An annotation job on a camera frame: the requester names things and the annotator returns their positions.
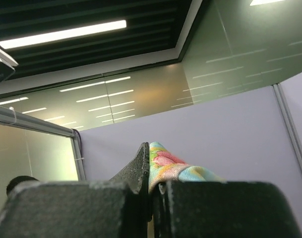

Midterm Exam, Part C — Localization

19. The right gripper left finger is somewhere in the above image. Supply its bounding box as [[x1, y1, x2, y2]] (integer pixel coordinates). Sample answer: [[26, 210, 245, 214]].
[[0, 142, 151, 238]]

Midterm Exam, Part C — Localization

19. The pastel floral skirt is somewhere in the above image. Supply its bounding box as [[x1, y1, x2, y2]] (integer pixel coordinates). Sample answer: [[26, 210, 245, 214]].
[[148, 142, 224, 193]]

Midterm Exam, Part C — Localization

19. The overhead camera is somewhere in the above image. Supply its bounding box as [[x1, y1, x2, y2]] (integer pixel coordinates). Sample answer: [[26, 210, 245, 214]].
[[0, 49, 18, 83]]

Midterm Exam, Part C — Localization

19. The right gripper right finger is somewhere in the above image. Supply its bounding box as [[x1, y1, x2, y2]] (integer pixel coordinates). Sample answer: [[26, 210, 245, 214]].
[[153, 181, 302, 238]]

